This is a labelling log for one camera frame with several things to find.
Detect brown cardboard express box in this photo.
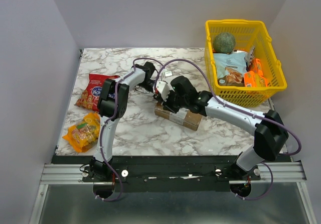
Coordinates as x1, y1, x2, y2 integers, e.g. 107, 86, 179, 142
154, 103, 202, 131

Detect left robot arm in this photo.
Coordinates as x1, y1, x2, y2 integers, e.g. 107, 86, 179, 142
88, 58, 159, 181

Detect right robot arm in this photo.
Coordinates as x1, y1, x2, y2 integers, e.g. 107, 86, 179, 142
155, 76, 288, 180

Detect orange candy box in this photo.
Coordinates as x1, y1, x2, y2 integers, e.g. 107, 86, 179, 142
244, 71, 268, 87
249, 58, 264, 76

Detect light blue snack bag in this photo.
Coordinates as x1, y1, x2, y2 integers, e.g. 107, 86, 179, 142
213, 51, 247, 87

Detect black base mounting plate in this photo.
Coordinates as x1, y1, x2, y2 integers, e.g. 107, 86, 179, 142
82, 156, 261, 193

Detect green melon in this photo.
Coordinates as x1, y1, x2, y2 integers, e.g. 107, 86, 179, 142
213, 32, 236, 54

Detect red snack bag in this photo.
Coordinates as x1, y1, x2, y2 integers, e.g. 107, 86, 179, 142
75, 73, 119, 112

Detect silver foil packet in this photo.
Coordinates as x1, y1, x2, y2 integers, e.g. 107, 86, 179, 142
244, 46, 256, 65

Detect orange gummy candy bag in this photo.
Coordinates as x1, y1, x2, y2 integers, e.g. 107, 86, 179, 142
62, 113, 100, 153

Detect yellow plastic basket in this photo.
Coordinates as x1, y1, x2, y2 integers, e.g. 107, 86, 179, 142
205, 19, 287, 107

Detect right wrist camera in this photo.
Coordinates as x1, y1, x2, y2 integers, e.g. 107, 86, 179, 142
154, 81, 171, 101

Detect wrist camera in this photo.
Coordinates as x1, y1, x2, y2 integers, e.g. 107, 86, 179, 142
154, 81, 171, 101
161, 71, 173, 81

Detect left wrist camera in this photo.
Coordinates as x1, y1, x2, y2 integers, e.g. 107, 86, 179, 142
161, 71, 173, 81

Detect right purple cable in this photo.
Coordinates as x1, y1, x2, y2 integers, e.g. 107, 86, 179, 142
154, 59, 301, 201

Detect purple cable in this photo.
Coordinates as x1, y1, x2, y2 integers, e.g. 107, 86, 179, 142
154, 59, 301, 201
94, 57, 161, 201

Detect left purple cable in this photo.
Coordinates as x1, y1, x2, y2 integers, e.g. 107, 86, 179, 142
94, 57, 161, 201

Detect aluminium rail frame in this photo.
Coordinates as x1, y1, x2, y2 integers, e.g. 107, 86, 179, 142
40, 162, 306, 185

